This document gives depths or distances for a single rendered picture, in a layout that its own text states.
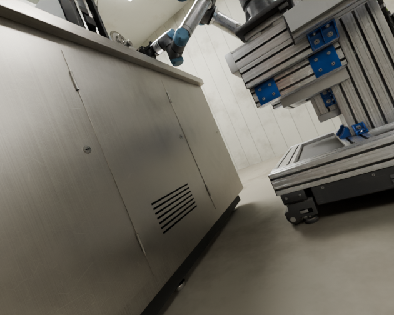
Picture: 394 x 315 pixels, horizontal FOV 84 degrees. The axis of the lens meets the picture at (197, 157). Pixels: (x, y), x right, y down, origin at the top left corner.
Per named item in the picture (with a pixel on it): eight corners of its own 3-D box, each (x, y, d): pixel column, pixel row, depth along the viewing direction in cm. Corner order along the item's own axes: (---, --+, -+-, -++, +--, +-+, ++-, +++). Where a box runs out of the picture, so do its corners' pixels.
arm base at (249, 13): (284, 17, 96) (275, -3, 96) (279, 2, 83) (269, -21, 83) (252, 39, 103) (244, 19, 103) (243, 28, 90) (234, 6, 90)
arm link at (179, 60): (175, 57, 119) (167, 39, 119) (171, 69, 130) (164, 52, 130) (187, 55, 122) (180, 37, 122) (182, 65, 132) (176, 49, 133)
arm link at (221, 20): (270, 45, 142) (194, 2, 129) (257, 59, 156) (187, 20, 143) (274, 31, 145) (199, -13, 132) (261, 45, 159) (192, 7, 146)
